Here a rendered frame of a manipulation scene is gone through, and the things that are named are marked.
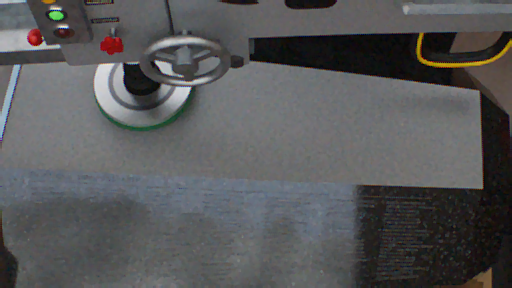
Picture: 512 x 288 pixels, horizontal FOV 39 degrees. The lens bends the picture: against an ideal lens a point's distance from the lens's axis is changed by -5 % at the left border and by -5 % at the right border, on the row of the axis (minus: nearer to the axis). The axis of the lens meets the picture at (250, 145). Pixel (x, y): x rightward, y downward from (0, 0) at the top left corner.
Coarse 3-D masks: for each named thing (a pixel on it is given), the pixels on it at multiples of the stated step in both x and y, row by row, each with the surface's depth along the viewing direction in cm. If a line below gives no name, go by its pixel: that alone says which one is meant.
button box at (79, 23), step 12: (36, 0) 108; (60, 0) 109; (72, 0) 109; (36, 12) 111; (72, 12) 112; (84, 12) 114; (48, 24) 114; (60, 24) 114; (72, 24) 115; (84, 24) 115; (48, 36) 117; (84, 36) 118
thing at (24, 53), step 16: (0, 0) 138; (16, 0) 138; (0, 16) 141; (16, 16) 141; (32, 16) 141; (0, 32) 140; (16, 32) 140; (0, 48) 133; (16, 48) 133; (32, 48) 133; (48, 48) 133; (192, 48) 136; (0, 64) 137; (16, 64) 137; (240, 64) 135
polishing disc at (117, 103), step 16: (112, 64) 159; (160, 64) 158; (96, 80) 157; (112, 80) 157; (96, 96) 156; (112, 96) 155; (128, 96) 155; (144, 96) 155; (160, 96) 155; (176, 96) 155; (112, 112) 154; (128, 112) 154; (144, 112) 154; (160, 112) 154; (176, 112) 155
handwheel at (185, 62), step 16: (160, 48) 116; (208, 48) 117; (224, 48) 119; (144, 64) 120; (176, 64) 120; (192, 64) 120; (224, 64) 121; (160, 80) 125; (176, 80) 127; (192, 80) 126; (208, 80) 126
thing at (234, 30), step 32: (192, 0) 115; (224, 0) 113; (256, 0) 116; (288, 0) 116; (320, 0) 117; (352, 0) 117; (384, 0) 117; (416, 0) 121; (448, 0) 121; (480, 0) 121; (192, 32) 124; (224, 32) 124; (256, 32) 125; (288, 32) 125; (320, 32) 125; (352, 32) 126; (384, 32) 126; (416, 32) 126
